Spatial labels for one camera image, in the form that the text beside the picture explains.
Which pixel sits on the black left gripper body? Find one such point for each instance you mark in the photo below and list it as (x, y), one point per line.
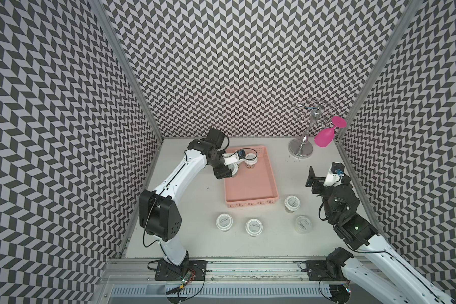
(220, 169)

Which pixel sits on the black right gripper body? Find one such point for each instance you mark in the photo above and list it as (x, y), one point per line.
(318, 188)

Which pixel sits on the beige yogurt cup red print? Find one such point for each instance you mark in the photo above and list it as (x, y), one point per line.
(251, 160)

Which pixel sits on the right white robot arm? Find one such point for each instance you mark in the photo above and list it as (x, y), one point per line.
(367, 259)

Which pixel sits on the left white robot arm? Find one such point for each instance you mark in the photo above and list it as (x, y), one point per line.
(159, 215)

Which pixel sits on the clear lid yogurt cup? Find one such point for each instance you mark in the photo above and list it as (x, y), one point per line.
(303, 225)

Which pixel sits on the pink perforated plastic basket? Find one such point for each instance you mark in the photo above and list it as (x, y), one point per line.
(252, 186)

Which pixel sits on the magenta plastic wine glass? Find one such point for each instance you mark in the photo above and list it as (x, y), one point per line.
(325, 136)

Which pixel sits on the chrome glass holder stand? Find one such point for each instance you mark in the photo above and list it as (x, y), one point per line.
(309, 113)

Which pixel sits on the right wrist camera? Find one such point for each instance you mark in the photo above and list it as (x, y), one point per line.
(335, 175)

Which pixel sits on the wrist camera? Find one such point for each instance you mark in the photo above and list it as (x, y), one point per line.
(335, 175)
(234, 157)

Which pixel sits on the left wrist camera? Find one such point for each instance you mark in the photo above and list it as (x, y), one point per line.
(234, 157)

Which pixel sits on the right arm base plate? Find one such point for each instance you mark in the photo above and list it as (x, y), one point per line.
(321, 270)

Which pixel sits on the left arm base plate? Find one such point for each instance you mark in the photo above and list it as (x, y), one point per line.
(172, 273)

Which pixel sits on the aluminium front rail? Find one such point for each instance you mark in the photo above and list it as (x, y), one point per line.
(237, 278)

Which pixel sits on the aluminium corner post left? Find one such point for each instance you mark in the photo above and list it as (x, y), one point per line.
(104, 22)

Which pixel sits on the aluminium corner post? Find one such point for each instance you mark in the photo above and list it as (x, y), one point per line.
(396, 35)
(104, 22)

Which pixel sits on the aluminium corner post right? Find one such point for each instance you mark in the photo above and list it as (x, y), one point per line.
(396, 35)

